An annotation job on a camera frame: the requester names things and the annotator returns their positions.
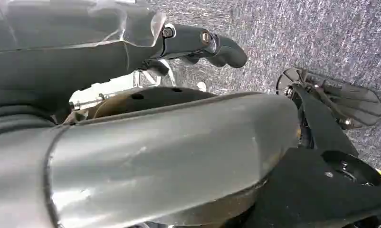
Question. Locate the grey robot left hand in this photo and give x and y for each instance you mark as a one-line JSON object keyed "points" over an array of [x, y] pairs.
{"points": [[165, 151]]}

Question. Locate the ribbed grey robot left arm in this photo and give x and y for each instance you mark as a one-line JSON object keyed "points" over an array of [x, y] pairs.
{"points": [[14, 163]]}

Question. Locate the black robot leg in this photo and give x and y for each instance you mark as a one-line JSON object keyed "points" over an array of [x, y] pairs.
{"points": [[307, 188]]}

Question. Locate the black robot foot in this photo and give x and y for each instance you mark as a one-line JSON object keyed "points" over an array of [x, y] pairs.
{"points": [[354, 100]]}

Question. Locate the silver metal frame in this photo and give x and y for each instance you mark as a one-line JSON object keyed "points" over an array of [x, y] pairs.
{"points": [[115, 87]]}

